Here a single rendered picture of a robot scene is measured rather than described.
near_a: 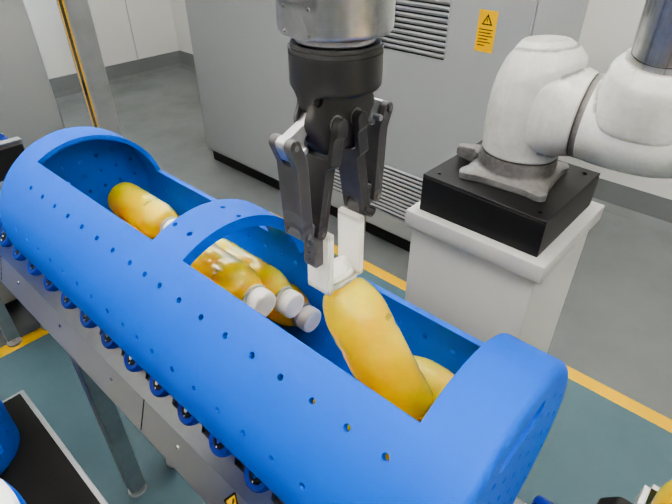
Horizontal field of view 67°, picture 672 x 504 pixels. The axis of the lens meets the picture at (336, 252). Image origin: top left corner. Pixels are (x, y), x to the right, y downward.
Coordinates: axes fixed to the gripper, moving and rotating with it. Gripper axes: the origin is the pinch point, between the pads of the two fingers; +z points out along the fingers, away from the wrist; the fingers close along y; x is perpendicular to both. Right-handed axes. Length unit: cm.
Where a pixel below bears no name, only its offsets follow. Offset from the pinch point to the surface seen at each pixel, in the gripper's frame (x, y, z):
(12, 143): -107, -3, 20
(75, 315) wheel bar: -56, 11, 35
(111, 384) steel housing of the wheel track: -42, 13, 41
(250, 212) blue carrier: -19.6, -4.9, 5.3
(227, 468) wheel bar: -10.3, 10.9, 35.5
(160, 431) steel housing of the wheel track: -26.3, 12.4, 40.5
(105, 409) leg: -78, 7, 84
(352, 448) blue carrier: 11.4, 10.6, 9.8
